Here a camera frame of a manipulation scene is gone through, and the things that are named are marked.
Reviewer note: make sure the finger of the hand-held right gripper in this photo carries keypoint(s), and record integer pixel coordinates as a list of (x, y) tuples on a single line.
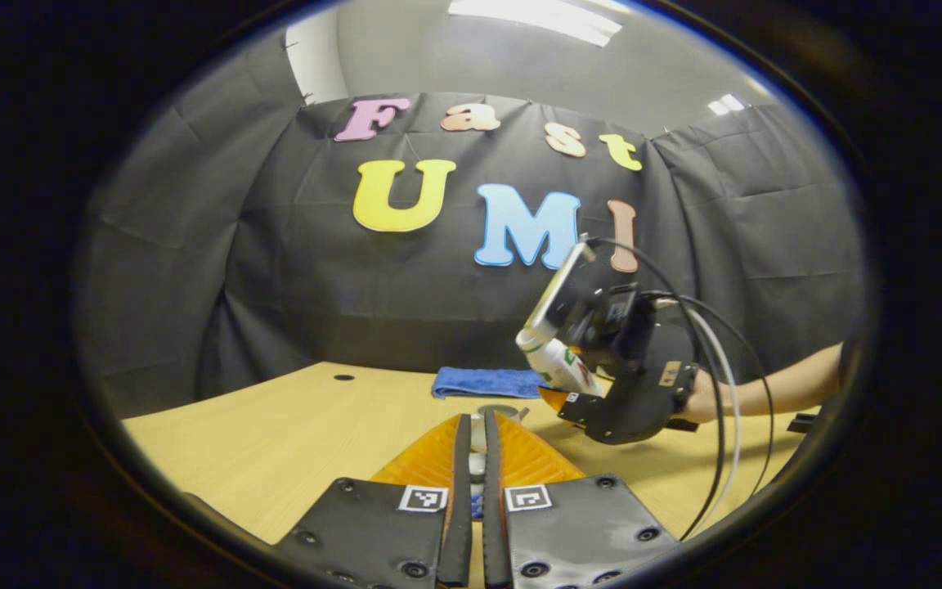
[(577, 406)]

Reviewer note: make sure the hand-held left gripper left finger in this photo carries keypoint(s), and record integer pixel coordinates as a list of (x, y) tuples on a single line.
[(461, 507)]

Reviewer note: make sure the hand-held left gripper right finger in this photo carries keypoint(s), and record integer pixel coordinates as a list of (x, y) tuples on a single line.
[(491, 507)]

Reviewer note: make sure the white teacup lid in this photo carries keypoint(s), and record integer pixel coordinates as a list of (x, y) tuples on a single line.
[(477, 465)]

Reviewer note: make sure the white plastic water bottle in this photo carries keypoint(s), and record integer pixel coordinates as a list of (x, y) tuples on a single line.
[(557, 364)]

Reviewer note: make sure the white ceramic teacup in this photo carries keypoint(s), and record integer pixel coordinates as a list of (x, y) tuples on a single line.
[(508, 410)]

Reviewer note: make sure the blue folded towel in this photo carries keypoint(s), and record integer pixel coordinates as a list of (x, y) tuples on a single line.
[(479, 382)]

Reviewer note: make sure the small ceiling light panel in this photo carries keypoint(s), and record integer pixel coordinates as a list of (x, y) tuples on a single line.
[(726, 104)]

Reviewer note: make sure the black backdrop cloth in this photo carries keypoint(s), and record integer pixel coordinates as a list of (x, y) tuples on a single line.
[(234, 270)]

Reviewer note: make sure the long ceiling light panel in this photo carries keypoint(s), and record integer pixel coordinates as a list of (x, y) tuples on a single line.
[(536, 16)]

